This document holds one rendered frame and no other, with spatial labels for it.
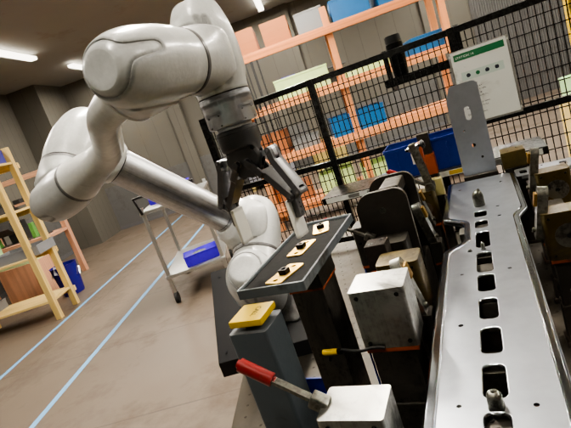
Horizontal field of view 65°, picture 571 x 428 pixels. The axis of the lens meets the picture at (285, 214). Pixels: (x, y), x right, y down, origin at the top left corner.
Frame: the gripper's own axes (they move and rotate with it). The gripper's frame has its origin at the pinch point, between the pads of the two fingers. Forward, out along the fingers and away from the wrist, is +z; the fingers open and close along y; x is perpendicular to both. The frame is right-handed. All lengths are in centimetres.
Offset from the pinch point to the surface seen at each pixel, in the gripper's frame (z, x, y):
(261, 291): 8.5, -6.6, -1.2
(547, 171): 20, 85, 32
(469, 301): 24.3, 17.9, 25.6
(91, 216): 60, 453, -930
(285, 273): 7.9, -1.0, 0.6
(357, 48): -101, 927, -425
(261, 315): 8.4, -14.6, 5.5
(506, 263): 24, 34, 29
